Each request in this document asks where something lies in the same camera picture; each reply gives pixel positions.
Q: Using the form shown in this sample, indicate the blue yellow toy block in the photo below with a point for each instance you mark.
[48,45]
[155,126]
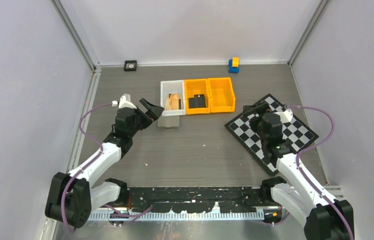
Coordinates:
[234,65]

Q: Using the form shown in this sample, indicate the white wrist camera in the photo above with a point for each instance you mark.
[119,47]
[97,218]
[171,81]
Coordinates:
[285,116]
[123,102]

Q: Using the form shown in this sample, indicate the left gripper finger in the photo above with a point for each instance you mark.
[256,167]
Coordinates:
[151,109]
[146,116]

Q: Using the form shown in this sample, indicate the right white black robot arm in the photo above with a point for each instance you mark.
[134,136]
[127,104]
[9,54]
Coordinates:
[320,213]

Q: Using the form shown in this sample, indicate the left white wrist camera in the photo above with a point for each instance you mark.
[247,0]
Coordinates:
[123,102]

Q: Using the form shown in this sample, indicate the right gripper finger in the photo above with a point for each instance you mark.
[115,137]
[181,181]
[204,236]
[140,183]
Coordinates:
[262,108]
[251,109]

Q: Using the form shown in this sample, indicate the middle orange plastic bin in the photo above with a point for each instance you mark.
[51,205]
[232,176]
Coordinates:
[197,86]

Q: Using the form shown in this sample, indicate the black white checkerboard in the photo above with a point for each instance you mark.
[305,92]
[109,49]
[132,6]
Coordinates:
[295,132]

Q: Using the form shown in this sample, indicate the orange plastic bin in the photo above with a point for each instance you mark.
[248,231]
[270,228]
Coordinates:
[197,86]
[223,99]

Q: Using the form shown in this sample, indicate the wooden cards in white bin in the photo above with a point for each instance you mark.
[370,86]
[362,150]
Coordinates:
[174,102]

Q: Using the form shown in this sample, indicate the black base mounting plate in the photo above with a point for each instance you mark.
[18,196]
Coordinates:
[195,200]

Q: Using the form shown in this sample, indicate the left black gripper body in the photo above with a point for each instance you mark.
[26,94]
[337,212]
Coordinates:
[141,121]

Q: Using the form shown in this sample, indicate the white plastic bin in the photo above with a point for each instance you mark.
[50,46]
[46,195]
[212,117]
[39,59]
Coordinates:
[172,86]

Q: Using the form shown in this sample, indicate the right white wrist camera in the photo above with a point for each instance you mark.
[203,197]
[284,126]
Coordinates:
[285,116]

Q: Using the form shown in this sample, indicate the right orange plastic bin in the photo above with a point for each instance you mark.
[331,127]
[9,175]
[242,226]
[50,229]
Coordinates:
[223,99]

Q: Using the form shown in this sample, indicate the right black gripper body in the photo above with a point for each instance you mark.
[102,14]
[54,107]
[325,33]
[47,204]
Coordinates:
[256,124]

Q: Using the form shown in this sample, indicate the slotted metal rail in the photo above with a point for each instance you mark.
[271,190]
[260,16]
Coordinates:
[214,215]

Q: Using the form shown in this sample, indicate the small black square device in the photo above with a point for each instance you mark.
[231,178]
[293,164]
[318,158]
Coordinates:
[130,65]

